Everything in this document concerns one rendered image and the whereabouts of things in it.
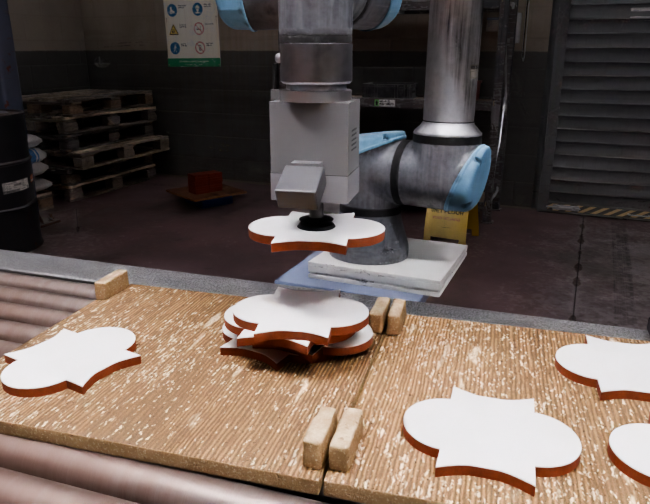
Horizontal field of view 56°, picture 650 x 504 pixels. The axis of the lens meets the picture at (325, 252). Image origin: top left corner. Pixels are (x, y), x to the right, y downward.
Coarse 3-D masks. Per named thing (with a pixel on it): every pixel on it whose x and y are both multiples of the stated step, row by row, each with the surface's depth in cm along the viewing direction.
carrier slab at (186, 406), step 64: (64, 320) 80; (128, 320) 80; (192, 320) 80; (0, 384) 65; (128, 384) 65; (192, 384) 65; (256, 384) 65; (320, 384) 65; (128, 448) 55; (192, 448) 54; (256, 448) 54
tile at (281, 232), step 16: (256, 224) 70; (272, 224) 70; (288, 224) 70; (336, 224) 70; (352, 224) 70; (368, 224) 70; (256, 240) 67; (272, 240) 66; (288, 240) 64; (304, 240) 64; (320, 240) 64; (336, 240) 64; (352, 240) 65; (368, 240) 66
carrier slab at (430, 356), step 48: (384, 336) 75; (432, 336) 75; (480, 336) 75; (528, 336) 75; (576, 336) 75; (384, 384) 65; (432, 384) 65; (480, 384) 65; (528, 384) 65; (576, 384) 65; (384, 432) 56; (576, 432) 56; (336, 480) 50; (384, 480) 50; (432, 480) 50; (480, 480) 50; (576, 480) 50; (624, 480) 50
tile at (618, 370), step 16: (560, 352) 69; (576, 352) 69; (592, 352) 69; (608, 352) 69; (624, 352) 69; (640, 352) 69; (560, 368) 67; (576, 368) 66; (592, 368) 66; (608, 368) 66; (624, 368) 66; (640, 368) 66; (592, 384) 64; (608, 384) 62; (624, 384) 62; (640, 384) 62; (640, 400) 62
